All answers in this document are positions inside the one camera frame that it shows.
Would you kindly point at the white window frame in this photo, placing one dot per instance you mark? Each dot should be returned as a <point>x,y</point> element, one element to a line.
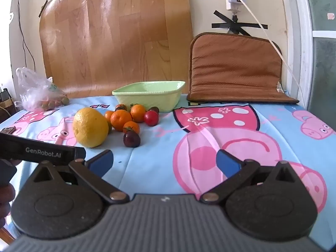
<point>304,31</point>

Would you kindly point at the pink sticker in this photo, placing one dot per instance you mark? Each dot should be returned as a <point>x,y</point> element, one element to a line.
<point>330,16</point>

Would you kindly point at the light green bowl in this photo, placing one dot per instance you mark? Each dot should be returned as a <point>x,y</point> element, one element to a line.
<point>149,99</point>

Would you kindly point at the small brown object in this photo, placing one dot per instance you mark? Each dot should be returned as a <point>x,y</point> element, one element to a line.
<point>9,130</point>

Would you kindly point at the dark purple tomato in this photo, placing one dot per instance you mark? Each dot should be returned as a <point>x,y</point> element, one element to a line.
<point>120,107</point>
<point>132,139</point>
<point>154,109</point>

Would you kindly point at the clear plastic bag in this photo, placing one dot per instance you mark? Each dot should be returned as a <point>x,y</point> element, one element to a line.
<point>34,94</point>

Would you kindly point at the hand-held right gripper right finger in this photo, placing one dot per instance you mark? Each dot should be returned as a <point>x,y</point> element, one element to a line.
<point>227,165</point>

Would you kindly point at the red tomato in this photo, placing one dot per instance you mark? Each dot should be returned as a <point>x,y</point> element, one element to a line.
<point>151,118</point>

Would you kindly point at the person's left hand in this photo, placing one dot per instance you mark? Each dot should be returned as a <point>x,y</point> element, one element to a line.
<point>5,202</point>

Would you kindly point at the large yellow citrus fruit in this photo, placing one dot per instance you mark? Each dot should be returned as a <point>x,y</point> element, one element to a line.
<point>89,127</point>

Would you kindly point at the black tape strip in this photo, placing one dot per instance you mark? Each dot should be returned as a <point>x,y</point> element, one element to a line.
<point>223,16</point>
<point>244,26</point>

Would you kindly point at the brown seat cushion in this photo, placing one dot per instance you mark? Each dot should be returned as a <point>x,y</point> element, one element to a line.
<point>236,65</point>

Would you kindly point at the small orange tomato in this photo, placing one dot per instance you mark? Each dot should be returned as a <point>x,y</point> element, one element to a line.
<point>109,116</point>

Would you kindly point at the cartoon pig printed blanket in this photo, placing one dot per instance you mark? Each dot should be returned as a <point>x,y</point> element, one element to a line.
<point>157,141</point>

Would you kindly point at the wood-grain sheet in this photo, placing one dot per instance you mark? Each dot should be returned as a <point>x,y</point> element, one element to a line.
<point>105,31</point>

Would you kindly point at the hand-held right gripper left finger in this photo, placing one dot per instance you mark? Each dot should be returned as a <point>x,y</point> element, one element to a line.
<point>101,162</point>

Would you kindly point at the dark box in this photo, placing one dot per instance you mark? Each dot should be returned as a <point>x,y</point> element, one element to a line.
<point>5,102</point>

